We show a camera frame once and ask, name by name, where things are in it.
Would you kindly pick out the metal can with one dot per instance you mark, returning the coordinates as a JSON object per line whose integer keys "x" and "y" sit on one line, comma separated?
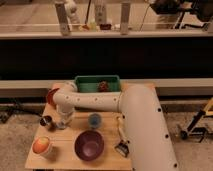
{"x": 47, "y": 122}

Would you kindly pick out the small blue cup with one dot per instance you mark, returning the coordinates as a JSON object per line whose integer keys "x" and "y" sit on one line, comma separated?
{"x": 94, "y": 121}

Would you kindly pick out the green plastic tray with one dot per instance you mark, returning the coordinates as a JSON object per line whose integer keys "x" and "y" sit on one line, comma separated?
{"x": 90, "y": 84}

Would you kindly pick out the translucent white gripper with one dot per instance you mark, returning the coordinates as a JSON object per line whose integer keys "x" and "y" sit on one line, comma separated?
{"x": 66, "y": 118}

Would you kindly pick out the apple in white cup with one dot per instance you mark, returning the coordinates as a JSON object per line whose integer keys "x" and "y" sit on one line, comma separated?
{"x": 42, "y": 146}

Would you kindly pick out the small black metal clip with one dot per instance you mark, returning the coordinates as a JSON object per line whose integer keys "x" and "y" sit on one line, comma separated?
{"x": 122, "y": 148}

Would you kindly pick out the light blue towel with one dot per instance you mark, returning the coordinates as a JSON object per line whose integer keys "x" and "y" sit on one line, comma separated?
{"x": 61, "y": 126}

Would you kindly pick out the wheeled equipment stand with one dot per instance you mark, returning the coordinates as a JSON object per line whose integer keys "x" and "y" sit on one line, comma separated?
{"x": 202, "y": 131}

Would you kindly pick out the purple bowl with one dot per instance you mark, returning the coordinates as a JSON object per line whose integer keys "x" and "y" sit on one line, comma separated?
{"x": 89, "y": 145}

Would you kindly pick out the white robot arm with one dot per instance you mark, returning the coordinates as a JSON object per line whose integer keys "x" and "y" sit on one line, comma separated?
{"x": 150, "y": 145}

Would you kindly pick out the yellow banana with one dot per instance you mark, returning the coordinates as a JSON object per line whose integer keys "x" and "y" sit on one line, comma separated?
{"x": 121, "y": 129}

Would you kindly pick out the orange bowl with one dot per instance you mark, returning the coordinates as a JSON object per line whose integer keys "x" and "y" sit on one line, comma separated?
{"x": 49, "y": 97}

